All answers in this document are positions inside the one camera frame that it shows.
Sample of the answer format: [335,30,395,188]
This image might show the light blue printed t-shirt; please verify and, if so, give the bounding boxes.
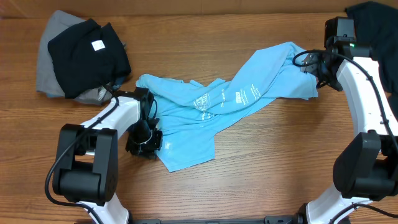
[136,42,318,172]

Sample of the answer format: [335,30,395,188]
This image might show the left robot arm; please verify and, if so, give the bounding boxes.
[44,88,162,223]

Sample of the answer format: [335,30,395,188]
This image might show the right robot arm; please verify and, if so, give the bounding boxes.
[264,17,397,223]

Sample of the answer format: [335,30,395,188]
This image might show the folded blue garment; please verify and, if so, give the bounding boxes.
[110,76,126,91]

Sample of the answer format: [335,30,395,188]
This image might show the dark garment at right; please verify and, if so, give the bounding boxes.
[345,1,397,116]

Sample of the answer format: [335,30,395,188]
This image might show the folded black garment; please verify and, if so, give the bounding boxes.
[47,19,132,99]

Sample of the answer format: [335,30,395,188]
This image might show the folded grey garment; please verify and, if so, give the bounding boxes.
[36,10,111,105]

